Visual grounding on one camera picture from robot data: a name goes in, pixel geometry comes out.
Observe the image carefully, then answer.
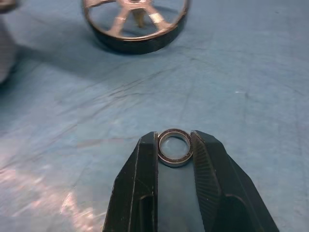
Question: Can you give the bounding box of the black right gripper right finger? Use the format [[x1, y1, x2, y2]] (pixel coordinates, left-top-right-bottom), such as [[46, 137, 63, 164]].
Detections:
[[190, 130, 281, 232]]

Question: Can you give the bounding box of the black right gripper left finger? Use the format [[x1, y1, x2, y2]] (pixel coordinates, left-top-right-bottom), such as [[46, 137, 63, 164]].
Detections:
[[102, 131, 159, 232]]

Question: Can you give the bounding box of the small silver bearing ring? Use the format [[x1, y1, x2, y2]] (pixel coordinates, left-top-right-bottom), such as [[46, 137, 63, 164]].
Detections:
[[158, 128, 193, 167]]

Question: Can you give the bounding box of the grey cylindrical motor housing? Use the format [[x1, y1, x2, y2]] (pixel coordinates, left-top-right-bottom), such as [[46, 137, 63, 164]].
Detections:
[[0, 0, 19, 85]]

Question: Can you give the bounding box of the spoked metal rotor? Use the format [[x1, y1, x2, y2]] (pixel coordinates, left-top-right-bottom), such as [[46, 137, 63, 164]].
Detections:
[[81, 0, 192, 55]]

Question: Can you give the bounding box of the blue cloth mat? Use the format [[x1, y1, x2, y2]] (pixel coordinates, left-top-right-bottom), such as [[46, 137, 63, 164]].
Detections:
[[0, 0, 309, 232]]

